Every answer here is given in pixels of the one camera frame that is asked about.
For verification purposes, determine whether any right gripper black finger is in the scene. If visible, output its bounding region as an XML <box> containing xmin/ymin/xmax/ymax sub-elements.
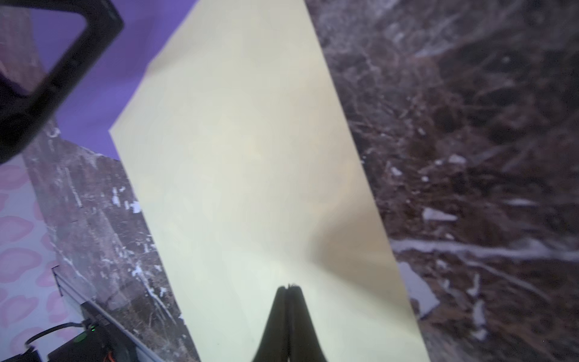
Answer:
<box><xmin>253</xmin><ymin>285</ymin><xmax>327</xmax><ymax>362</ymax></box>

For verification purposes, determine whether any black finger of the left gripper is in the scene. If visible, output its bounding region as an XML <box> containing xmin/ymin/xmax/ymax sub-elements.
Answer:
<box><xmin>1</xmin><ymin>1</ymin><xmax>125</xmax><ymax>164</ymax></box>

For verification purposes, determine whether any purple paper sheet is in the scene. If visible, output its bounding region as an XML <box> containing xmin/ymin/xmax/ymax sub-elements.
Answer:
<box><xmin>56</xmin><ymin>0</ymin><xmax>195</xmax><ymax>159</ymax></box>

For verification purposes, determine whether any yellow paper sheet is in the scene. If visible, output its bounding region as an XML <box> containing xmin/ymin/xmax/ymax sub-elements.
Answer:
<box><xmin>110</xmin><ymin>1</ymin><xmax>429</xmax><ymax>361</ymax></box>

